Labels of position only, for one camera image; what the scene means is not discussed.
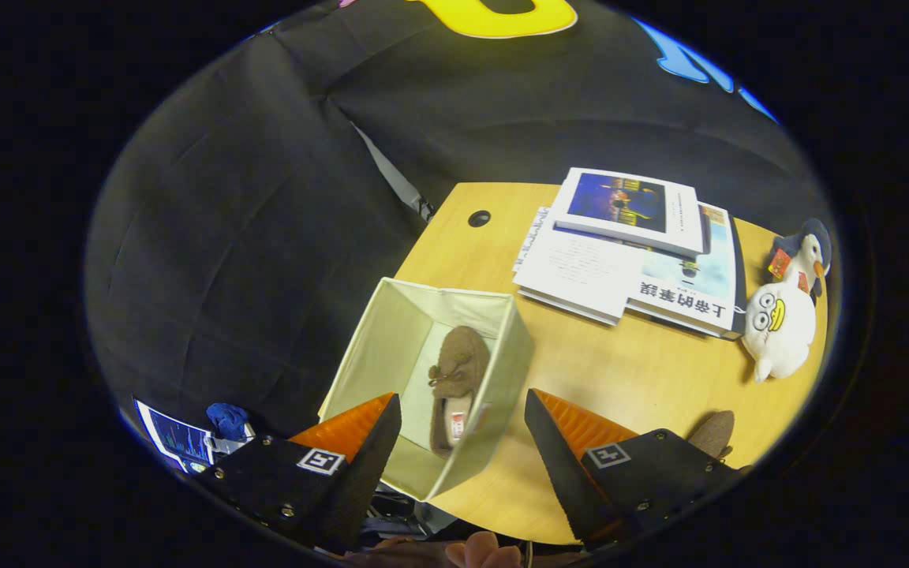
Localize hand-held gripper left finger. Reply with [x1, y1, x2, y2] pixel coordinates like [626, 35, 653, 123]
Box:
[194, 392, 402, 553]

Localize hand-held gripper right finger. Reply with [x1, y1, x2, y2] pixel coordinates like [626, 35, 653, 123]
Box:
[524, 388, 743, 551]

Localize cream fabric storage box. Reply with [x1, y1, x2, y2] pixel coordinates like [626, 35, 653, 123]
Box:
[318, 276, 536, 502]

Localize brown fuzzy shoe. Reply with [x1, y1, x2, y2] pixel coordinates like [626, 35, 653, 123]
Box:
[687, 410, 736, 461]
[427, 326, 492, 460]

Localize blue crumpled cloth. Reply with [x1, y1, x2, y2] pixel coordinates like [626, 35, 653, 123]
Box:
[206, 402, 249, 441]

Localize pale blue cover book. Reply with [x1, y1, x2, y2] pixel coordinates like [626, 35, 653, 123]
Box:
[627, 203, 746, 342]

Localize patterned thin booklet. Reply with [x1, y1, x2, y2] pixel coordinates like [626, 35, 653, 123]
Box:
[512, 207, 556, 273]

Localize white duck plush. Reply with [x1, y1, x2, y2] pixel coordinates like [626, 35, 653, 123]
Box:
[741, 282, 818, 383]

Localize book with blue night photo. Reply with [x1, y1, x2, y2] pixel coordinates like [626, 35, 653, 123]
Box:
[553, 167, 704, 259]

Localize dark blue penguin plush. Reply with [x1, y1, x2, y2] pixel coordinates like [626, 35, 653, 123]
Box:
[766, 219, 832, 305]

